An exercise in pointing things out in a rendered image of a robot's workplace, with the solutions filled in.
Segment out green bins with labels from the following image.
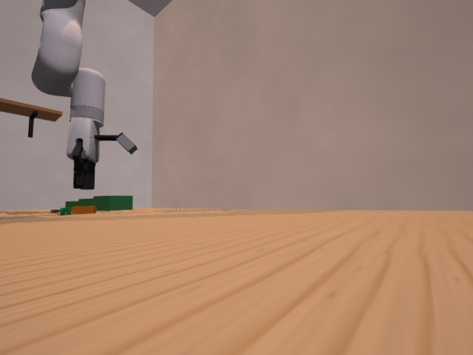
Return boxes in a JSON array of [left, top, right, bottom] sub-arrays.
[[65, 195, 133, 211]]

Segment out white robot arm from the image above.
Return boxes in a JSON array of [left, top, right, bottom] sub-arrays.
[[31, 0, 137, 154]]

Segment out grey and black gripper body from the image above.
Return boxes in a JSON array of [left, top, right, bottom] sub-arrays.
[[67, 117, 103, 163]]

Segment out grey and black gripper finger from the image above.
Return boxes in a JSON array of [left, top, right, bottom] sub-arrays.
[[72, 138, 89, 189], [88, 160, 95, 189]]

